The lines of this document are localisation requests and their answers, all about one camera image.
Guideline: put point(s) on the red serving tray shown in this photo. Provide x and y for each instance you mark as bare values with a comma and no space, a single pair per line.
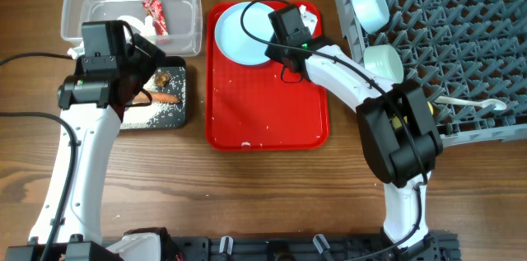
261,108

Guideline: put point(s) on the red snack wrapper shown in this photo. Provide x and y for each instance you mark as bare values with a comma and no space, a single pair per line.
154,10

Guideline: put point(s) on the small light blue bowl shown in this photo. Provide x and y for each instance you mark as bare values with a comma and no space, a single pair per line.
371,14

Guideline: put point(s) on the brown food scrap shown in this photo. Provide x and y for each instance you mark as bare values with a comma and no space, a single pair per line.
162,79

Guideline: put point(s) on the large light blue plate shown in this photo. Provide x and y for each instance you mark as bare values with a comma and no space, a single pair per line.
234,43

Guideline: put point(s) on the white plastic spoon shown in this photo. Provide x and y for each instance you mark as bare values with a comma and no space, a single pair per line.
494,103

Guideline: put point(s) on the grey dishwasher rack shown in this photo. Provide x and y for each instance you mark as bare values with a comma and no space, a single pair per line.
467,49

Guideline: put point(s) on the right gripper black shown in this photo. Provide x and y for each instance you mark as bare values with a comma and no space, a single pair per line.
270,51

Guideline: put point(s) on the yellow cup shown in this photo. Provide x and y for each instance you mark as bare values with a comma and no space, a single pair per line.
396,123

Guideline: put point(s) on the white rice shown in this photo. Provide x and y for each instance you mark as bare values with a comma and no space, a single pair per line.
164,113

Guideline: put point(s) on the white tissue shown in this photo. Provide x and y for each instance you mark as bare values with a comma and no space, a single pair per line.
145,28

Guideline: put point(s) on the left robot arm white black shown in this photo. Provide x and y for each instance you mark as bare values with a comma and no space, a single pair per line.
92,102

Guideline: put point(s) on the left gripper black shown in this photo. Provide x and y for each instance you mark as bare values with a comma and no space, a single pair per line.
148,64

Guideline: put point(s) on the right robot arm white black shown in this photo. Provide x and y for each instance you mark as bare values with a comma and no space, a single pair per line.
399,138

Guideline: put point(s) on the orange carrot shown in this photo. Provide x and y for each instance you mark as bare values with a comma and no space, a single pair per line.
142,98

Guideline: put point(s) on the clear plastic bin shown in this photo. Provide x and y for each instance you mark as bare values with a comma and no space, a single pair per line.
183,18

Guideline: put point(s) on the black tray bin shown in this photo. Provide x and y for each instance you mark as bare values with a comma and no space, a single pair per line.
173,117

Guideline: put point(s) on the green bowl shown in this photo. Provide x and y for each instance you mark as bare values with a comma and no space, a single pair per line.
384,61

